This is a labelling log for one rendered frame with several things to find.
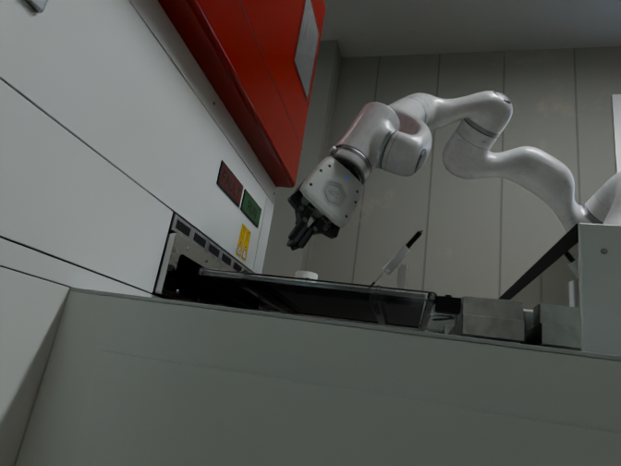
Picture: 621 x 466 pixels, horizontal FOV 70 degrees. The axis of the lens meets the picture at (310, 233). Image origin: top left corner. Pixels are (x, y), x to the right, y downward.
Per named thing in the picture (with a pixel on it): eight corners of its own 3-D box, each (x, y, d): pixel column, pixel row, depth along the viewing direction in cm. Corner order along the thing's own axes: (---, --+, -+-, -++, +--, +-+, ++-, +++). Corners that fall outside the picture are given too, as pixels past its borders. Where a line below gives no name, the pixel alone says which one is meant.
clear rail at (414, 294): (193, 275, 70) (196, 265, 71) (198, 276, 72) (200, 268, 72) (437, 300, 62) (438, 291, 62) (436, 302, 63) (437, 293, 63)
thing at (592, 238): (583, 359, 42) (578, 221, 47) (485, 374, 93) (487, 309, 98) (699, 374, 40) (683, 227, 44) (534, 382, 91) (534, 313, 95)
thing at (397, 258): (379, 296, 105) (384, 242, 109) (380, 299, 108) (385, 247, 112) (406, 299, 103) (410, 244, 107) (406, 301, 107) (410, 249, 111)
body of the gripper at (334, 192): (334, 143, 77) (301, 189, 72) (376, 182, 79) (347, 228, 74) (315, 158, 84) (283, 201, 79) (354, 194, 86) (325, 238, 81)
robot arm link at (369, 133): (374, 186, 84) (331, 169, 87) (403, 141, 90) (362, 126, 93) (376, 155, 77) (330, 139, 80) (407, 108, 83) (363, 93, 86)
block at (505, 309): (462, 314, 63) (463, 293, 64) (459, 318, 67) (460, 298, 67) (523, 321, 62) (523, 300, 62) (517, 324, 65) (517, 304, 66)
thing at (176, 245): (151, 292, 66) (166, 231, 68) (248, 329, 106) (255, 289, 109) (162, 293, 65) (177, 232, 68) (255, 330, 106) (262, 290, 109)
